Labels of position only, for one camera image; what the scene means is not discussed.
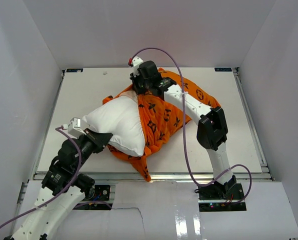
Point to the orange patterned pillowcase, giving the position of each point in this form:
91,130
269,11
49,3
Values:
160,120

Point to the white pillow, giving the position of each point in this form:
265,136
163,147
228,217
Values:
120,117

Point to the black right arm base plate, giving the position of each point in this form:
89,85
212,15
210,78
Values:
213,192

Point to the aluminium table frame rail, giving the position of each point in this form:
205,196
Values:
133,125

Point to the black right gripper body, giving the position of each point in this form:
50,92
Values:
142,85

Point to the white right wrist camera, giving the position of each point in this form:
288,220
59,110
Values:
135,62

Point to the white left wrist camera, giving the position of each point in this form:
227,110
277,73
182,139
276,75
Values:
74,127

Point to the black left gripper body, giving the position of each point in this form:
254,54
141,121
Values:
87,148

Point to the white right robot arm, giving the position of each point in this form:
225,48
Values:
211,122

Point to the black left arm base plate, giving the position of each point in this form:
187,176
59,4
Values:
99,193

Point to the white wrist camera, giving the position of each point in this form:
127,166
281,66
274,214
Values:
74,127
135,62

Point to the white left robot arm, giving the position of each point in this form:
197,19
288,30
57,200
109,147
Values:
63,187

